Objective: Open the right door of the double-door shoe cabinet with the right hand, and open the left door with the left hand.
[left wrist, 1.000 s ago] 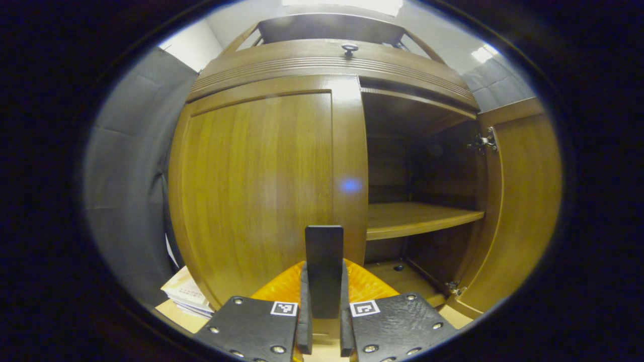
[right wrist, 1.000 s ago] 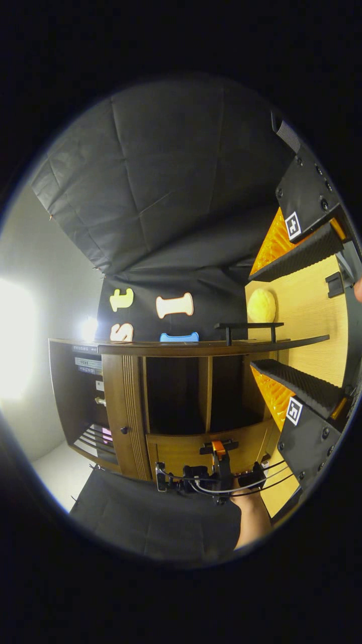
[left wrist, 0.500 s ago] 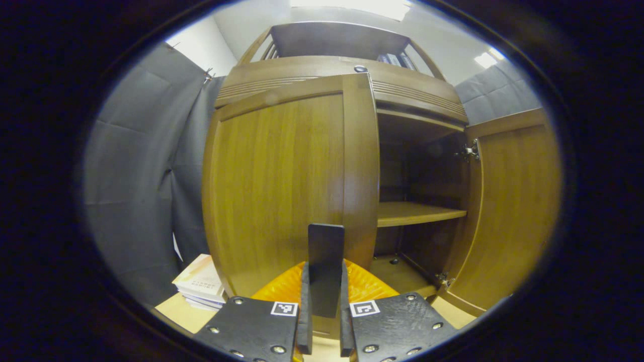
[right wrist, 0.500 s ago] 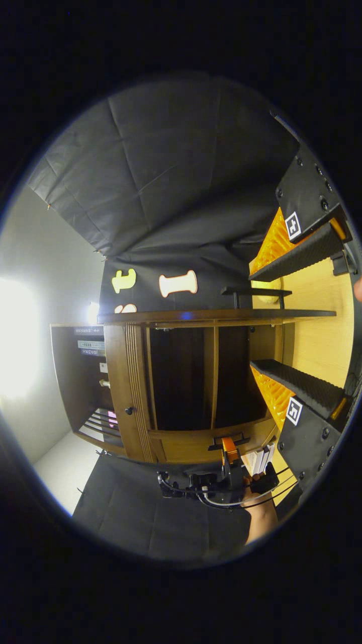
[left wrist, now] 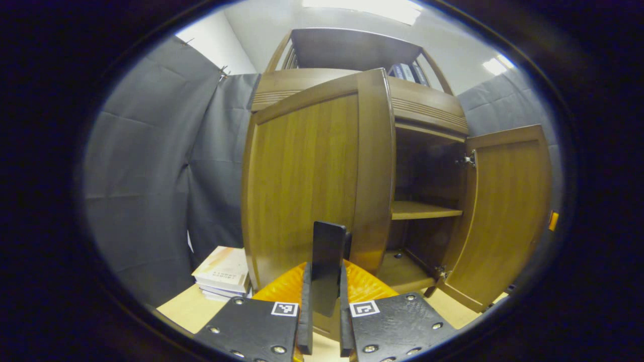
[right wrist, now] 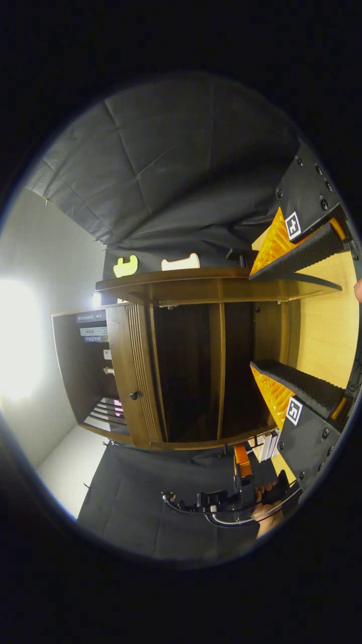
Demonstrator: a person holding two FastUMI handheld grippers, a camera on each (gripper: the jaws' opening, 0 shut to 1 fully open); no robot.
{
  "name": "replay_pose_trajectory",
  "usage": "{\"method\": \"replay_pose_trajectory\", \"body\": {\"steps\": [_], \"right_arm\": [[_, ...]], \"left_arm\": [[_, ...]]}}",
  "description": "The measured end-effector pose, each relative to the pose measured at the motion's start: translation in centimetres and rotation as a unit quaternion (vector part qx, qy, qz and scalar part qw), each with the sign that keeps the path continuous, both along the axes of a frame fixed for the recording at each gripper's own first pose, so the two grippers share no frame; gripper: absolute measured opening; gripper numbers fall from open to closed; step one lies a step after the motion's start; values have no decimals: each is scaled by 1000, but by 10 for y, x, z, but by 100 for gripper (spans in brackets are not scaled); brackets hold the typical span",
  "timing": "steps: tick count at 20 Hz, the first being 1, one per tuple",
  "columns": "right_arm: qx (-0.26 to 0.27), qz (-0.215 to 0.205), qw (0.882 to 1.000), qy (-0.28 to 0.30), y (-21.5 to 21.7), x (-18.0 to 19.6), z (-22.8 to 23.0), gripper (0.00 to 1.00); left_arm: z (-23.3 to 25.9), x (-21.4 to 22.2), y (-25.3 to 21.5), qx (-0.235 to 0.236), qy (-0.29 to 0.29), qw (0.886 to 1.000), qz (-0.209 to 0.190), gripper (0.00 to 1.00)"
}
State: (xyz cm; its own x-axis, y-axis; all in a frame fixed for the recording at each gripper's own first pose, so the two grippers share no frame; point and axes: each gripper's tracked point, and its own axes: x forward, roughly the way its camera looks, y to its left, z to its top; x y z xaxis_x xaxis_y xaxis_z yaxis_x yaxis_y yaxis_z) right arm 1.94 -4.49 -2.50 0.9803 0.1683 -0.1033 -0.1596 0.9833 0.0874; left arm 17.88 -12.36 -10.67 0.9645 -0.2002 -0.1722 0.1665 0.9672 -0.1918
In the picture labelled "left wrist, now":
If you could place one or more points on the white book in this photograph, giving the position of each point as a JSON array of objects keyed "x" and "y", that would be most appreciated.
[
  {"x": 221, "y": 290},
  {"x": 224, "y": 296}
]

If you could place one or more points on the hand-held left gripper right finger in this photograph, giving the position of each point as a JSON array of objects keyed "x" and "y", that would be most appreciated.
[{"x": 345, "y": 327}]

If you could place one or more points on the small ceiling light panel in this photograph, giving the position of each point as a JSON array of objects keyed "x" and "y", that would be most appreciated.
[{"x": 498, "y": 64}]

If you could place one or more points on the small black object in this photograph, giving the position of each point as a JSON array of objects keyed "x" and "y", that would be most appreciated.
[{"x": 510, "y": 289}]

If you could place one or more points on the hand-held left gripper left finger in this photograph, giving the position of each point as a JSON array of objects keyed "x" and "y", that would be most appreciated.
[{"x": 305, "y": 322}]

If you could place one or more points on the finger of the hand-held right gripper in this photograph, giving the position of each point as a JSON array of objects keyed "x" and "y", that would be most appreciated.
[{"x": 553, "y": 221}]

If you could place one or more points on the wooden double-door shoe cabinet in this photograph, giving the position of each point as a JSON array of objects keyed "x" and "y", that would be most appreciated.
[{"x": 422, "y": 210}]

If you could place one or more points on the small metal clip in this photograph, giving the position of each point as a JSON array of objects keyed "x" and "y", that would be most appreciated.
[{"x": 223, "y": 72}]

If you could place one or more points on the large ceiling light panel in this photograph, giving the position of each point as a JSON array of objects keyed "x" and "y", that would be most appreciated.
[{"x": 367, "y": 7}]

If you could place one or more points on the wooden cabinet door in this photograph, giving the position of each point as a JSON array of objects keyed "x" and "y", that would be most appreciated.
[
  {"x": 302, "y": 176},
  {"x": 503, "y": 211}
]

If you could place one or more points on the black backdrop cloth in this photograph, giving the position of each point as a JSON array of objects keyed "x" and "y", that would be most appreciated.
[{"x": 146, "y": 176}]

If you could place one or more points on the beige cover book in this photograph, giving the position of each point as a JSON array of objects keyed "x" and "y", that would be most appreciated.
[{"x": 224, "y": 266}]

